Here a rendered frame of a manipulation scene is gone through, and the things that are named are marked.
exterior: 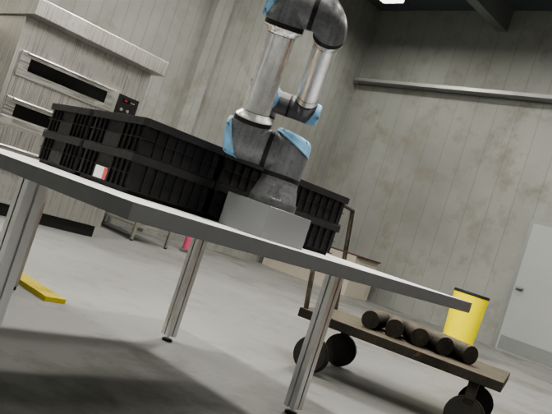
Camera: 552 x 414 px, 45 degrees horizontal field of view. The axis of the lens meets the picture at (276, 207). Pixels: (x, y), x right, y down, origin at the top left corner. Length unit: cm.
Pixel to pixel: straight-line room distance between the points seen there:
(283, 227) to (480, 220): 1015
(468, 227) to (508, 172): 116
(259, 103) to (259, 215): 33
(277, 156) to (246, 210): 19
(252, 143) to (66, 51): 547
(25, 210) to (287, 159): 75
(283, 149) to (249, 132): 11
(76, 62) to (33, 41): 50
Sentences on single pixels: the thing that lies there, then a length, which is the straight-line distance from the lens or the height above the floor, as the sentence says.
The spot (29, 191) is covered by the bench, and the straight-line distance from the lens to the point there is 196.
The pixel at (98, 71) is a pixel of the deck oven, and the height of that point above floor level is 174.
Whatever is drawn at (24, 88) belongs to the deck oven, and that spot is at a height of 128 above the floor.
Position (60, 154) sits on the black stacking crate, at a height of 75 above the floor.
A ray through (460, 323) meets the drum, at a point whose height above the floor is 34.
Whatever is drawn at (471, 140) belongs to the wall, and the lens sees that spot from 1254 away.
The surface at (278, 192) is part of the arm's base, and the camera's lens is 198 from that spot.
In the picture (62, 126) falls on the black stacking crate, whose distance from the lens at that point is 256.
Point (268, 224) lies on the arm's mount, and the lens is 192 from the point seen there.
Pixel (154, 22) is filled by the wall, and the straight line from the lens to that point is 1094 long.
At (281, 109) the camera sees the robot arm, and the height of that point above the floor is 111.
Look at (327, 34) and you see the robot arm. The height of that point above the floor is 131.
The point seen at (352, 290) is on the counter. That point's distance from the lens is 1178.
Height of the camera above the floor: 74
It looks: 2 degrees up
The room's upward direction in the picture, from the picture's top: 18 degrees clockwise
